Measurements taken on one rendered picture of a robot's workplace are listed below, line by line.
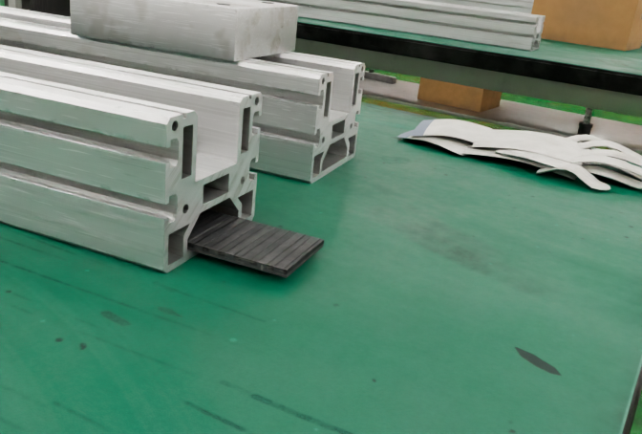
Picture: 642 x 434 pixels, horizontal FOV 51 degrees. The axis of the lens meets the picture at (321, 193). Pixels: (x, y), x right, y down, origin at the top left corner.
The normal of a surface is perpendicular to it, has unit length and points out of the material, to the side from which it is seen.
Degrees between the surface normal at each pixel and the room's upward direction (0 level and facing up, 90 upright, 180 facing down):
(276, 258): 0
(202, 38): 90
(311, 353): 0
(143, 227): 90
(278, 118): 90
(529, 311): 0
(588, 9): 87
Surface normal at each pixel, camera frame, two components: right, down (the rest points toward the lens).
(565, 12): -0.60, 0.18
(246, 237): 0.10, -0.94
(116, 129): -0.40, 0.26
